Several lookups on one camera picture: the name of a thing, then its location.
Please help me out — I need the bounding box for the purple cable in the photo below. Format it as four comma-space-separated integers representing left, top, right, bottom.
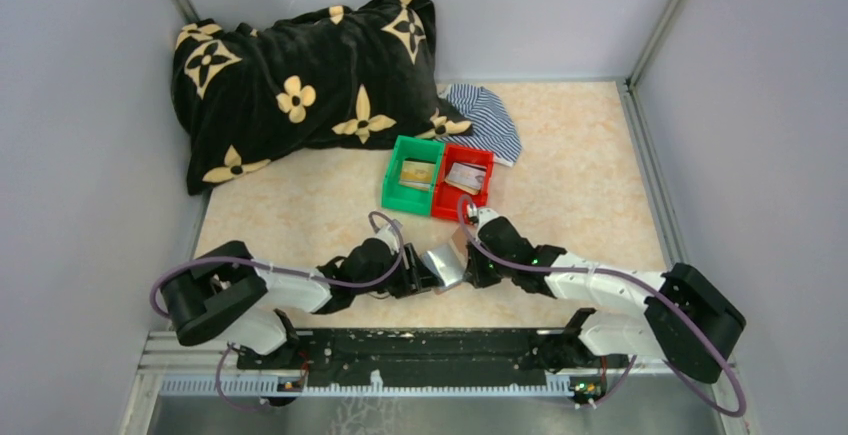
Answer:
149, 210, 407, 321
457, 194, 749, 419

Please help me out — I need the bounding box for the blue striped cloth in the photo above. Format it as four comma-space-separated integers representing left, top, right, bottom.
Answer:
439, 84, 522, 167

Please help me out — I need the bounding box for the gold card stack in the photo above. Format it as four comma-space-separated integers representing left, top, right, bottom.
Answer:
398, 159, 435, 191

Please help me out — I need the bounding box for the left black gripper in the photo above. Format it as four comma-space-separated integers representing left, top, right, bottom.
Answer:
354, 242, 444, 299

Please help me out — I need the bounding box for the silver VIP card stack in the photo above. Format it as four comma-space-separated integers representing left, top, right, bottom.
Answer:
444, 163, 487, 195

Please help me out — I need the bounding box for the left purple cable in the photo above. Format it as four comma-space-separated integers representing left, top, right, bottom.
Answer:
149, 210, 407, 321

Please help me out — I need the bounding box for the black floral blanket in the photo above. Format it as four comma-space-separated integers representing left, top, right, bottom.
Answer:
170, 0, 474, 195

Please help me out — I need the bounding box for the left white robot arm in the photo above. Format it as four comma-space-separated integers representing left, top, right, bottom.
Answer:
151, 220, 443, 369

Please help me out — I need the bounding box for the white toothed cable rail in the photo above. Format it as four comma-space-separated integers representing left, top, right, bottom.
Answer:
159, 371, 574, 398

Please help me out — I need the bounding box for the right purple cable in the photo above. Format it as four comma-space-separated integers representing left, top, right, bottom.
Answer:
457, 194, 749, 419

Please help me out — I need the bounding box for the green plastic bin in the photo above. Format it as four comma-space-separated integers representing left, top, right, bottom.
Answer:
381, 136, 445, 216

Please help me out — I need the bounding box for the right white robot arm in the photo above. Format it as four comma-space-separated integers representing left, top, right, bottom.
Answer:
464, 205, 746, 384

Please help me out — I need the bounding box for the pink leather card holder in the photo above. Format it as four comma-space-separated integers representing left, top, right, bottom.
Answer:
421, 229, 468, 292

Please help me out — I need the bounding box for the red plastic bin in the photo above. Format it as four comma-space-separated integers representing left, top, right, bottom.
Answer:
431, 144, 494, 221

